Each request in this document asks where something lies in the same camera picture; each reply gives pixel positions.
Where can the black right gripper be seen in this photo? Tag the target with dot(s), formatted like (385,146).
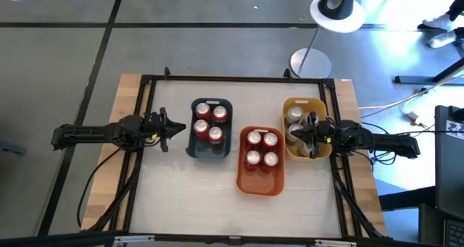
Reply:
(333,136)

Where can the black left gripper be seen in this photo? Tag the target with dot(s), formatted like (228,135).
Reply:
(156,127)

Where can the dark blue plastic tray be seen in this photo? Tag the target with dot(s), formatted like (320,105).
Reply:
(195,149)

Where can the orange plastic tray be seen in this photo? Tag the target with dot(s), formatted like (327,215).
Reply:
(259,183)

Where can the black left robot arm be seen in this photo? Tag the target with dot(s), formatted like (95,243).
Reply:
(90,133)

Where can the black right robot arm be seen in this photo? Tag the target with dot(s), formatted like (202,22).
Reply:
(391,143)

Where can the yellow plastic tray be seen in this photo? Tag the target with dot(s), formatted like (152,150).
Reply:
(289,151)

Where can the grey round floor base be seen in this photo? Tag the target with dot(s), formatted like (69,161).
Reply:
(315,60)

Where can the thin metal pole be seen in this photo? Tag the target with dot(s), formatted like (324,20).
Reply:
(311,42)

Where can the white power adapter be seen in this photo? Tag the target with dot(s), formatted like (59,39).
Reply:
(414,117)

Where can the yellow floor scrap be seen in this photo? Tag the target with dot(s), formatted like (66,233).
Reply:
(303,17)

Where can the black desk leg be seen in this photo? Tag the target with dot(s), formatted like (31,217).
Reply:
(406,200)

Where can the black desk foot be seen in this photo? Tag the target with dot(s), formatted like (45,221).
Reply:
(417,79)

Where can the black box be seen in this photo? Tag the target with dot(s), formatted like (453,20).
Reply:
(431,223)

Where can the black crossbar with silver brackets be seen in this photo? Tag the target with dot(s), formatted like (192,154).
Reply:
(54,239)

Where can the person's white shoe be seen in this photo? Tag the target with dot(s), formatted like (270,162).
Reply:
(438,22)
(442,40)

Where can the black keyboard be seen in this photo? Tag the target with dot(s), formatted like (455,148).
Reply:
(455,234)

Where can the person's leg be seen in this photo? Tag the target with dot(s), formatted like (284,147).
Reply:
(456,4)

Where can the black metal table frame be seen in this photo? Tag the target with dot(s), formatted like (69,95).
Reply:
(235,79)

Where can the white round base plate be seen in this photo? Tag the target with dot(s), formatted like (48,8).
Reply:
(344,24)

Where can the black curved stand bracket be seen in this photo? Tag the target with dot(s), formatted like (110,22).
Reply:
(337,2)

